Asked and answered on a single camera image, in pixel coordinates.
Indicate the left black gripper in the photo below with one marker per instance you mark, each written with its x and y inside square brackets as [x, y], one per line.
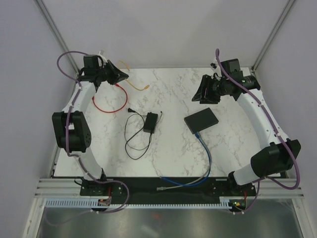
[118, 76]

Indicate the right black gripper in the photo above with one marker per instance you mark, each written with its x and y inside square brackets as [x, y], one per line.
[208, 98]

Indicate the black network switch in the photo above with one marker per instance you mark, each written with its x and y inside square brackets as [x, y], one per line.
[201, 120]

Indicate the black power adapter with cord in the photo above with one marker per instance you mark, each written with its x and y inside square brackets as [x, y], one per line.
[149, 123]

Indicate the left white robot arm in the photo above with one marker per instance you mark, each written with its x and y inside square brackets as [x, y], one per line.
[71, 129]

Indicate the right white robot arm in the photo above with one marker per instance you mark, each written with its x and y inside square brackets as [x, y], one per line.
[278, 153]

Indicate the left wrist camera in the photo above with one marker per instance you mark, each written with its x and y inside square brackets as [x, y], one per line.
[102, 55]

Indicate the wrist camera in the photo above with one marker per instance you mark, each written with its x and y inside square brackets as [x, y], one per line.
[102, 55]
[232, 68]

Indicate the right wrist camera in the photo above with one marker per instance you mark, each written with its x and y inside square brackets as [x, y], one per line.
[232, 68]

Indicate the left aluminium frame post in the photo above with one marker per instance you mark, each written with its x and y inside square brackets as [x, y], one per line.
[51, 24]

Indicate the aluminium frame post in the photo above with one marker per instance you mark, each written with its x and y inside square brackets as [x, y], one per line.
[273, 33]
[51, 24]

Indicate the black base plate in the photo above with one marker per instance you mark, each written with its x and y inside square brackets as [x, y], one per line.
[155, 190]

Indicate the right aluminium frame post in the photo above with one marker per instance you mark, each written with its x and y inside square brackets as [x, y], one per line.
[273, 33]

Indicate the aluminium front rail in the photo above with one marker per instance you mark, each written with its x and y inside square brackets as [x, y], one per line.
[70, 188]

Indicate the white slotted cable duct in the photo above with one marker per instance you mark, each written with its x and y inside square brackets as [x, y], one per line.
[98, 204]

